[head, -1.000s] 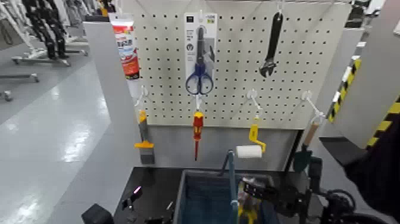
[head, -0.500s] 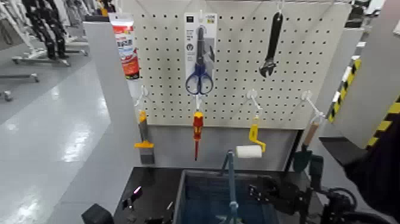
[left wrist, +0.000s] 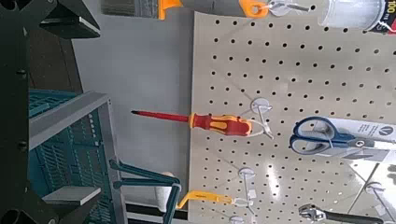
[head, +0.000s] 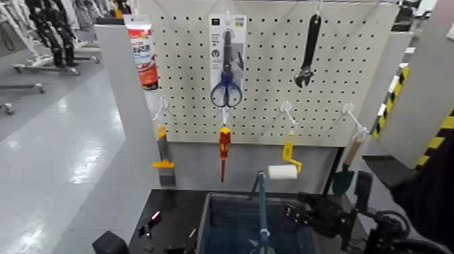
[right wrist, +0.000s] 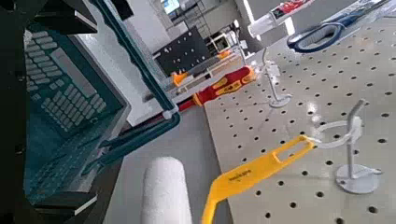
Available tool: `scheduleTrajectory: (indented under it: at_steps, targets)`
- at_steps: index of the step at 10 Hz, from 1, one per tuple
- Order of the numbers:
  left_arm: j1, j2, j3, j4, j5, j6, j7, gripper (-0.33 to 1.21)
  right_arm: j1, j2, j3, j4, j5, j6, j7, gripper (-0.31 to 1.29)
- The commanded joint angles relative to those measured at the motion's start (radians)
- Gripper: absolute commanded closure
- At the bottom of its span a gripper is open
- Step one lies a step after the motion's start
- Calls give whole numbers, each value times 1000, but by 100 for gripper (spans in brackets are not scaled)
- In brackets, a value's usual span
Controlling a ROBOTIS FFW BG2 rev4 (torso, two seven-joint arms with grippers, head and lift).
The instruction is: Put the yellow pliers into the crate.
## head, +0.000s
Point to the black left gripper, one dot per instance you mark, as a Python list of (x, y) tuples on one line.
[(166, 250)]

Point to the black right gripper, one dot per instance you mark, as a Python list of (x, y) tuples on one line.
[(331, 218)]

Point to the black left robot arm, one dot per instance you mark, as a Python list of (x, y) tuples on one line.
[(110, 244)]

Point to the orange grey paint brush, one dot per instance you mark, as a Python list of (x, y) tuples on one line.
[(163, 145)]

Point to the plain grey partition panel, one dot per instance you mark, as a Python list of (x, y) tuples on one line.
[(124, 142)]

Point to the red yellow screwdriver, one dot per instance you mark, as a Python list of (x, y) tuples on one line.
[(225, 142)]

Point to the beige perforated pegboard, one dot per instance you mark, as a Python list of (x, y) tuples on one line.
[(269, 71)]

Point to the blue scissors on white card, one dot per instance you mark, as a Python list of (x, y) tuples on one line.
[(227, 76)]

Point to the black adjustable wrench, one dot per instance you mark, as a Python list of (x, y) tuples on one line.
[(311, 39)]

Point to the red white sealant tube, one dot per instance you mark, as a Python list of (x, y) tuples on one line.
[(145, 53)]

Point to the grey partition panel with stripes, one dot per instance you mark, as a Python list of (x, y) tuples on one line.
[(425, 71)]

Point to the grey caster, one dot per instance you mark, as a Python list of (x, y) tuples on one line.
[(7, 109)]

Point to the black white background equipment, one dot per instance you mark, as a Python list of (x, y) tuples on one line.
[(408, 14)]

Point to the black robot on stand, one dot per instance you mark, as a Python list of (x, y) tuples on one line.
[(53, 28)]

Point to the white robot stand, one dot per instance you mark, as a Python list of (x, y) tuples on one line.
[(21, 32)]

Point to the black frame post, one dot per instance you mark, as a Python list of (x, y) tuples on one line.
[(333, 159)]

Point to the grey floor rail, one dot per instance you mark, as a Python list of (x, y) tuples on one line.
[(21, 88)]

